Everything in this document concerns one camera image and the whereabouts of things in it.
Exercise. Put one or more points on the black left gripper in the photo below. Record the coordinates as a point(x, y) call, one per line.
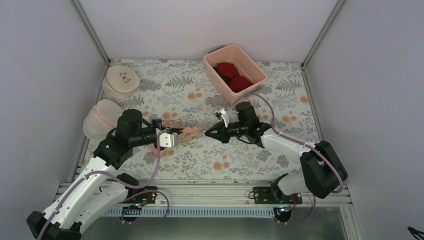
point(157, 122)

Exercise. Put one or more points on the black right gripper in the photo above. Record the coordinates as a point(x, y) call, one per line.
point(222, 135)

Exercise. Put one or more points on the floral peach mesh laundry bag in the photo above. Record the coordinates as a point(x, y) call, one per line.
point(188, 133)

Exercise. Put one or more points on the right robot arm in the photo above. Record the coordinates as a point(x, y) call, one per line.
point(321, 169)

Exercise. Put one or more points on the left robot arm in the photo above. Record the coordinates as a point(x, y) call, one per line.
point(100, 186)

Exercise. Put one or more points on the white pink-trimmed mesh laundry bag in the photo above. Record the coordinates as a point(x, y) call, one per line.
point(102, 118)

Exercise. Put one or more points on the beige round mesh laundry bag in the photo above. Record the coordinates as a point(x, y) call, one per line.
point(120, 83)

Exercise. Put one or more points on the red bra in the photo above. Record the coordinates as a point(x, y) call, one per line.
point(231, 76)

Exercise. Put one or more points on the pink plastic bin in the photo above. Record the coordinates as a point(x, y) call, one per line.
point(233, 53)

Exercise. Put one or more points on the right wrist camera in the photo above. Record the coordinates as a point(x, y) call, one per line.
point(223, 115)

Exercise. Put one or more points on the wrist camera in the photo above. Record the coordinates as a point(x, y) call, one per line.
point(223, 115)
point(168, 139)

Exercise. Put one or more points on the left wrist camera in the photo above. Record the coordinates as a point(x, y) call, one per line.
point(168, 139)

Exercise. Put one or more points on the aluminium front rail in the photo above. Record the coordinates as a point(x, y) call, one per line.
point(225, 193)

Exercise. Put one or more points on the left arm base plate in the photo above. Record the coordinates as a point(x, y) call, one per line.
point(146, 195)

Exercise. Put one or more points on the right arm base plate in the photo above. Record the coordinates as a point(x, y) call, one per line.
point(265, 195)

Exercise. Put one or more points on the aluminium frame post left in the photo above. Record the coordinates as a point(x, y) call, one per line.
point(91, 31)

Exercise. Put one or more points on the aluminium frame post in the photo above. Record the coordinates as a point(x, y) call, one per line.
point(328, 23)
point(91, 31)

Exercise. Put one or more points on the aluminium frame post right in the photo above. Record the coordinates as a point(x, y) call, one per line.
point(328, 23)

